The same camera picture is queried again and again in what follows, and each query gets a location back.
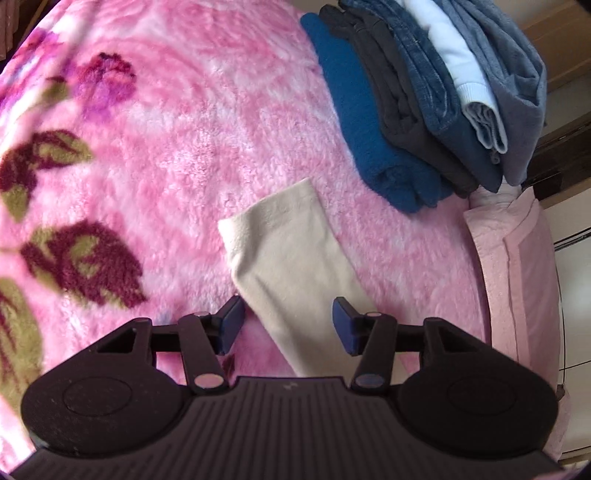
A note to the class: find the pink floral bed blanket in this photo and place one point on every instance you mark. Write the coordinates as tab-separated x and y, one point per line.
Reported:
130	129

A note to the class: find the cream white garment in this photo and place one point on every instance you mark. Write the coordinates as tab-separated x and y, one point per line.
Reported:
289	268

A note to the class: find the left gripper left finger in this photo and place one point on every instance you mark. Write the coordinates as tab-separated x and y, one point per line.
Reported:
203	336

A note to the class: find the white wardrobe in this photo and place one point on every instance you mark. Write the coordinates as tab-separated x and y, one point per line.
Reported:
570	227

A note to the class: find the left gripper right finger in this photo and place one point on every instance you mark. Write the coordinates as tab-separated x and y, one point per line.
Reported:
372	338

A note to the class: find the stack of folded blue clothes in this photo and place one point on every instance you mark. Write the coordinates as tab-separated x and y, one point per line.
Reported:
434	98

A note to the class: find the pink pillow far side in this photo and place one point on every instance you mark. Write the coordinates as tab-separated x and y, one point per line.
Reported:
516	253

